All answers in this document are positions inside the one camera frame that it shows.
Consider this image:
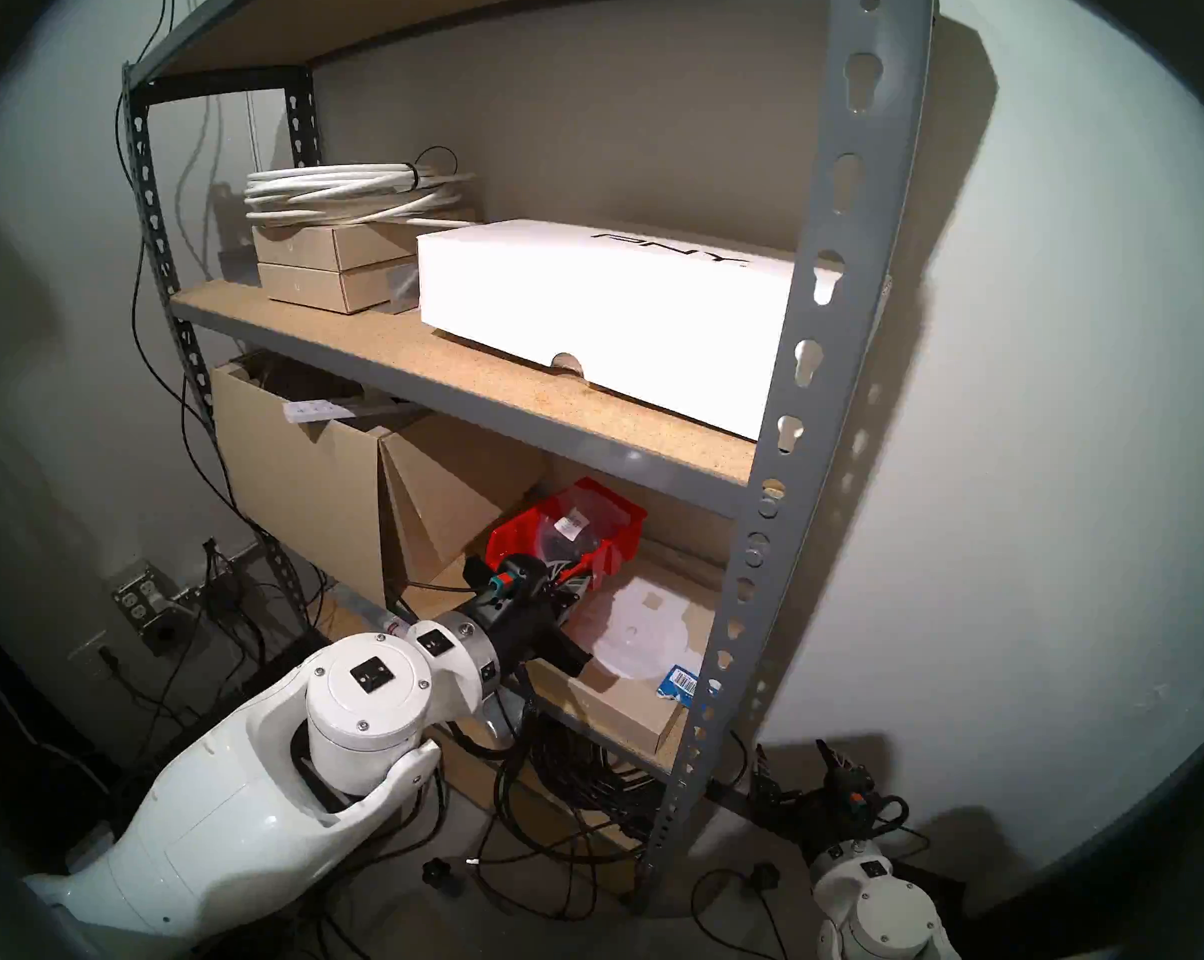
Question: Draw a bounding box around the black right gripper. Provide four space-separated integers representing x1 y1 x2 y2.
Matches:
755 738 908 859

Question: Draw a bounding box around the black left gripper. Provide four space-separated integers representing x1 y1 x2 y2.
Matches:
462 553 593 677

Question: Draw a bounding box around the clear bag of black parts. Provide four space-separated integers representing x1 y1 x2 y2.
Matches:
534 503 628 569

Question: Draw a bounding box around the red plastic bin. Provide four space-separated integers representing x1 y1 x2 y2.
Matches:
486 476 649 594

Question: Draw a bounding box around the grey metal rack shelf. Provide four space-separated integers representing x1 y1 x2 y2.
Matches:
122 0 938 914

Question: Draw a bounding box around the cardboard box with open flap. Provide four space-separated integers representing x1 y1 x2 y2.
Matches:
377 413 553 619

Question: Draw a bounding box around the large open cardboard box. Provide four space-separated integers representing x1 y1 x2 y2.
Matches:
210 353 428 599

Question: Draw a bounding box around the white PNY cardboard box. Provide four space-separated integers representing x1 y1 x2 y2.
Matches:
417 218 893 441

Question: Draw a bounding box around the small brown cardboard box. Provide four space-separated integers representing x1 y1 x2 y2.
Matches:
252 208 478 272
258 256 421 315

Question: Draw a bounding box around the flat brown AP mount box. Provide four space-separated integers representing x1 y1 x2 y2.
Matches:
522 540 728 757

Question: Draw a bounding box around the black cable coil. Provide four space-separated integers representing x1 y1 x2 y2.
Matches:
492 713 688 874

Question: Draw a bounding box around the metal wall outlet box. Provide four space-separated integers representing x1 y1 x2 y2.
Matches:
110 560 188 657

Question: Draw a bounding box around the white coiled cable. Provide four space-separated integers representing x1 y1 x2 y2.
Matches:
244 148 478 229

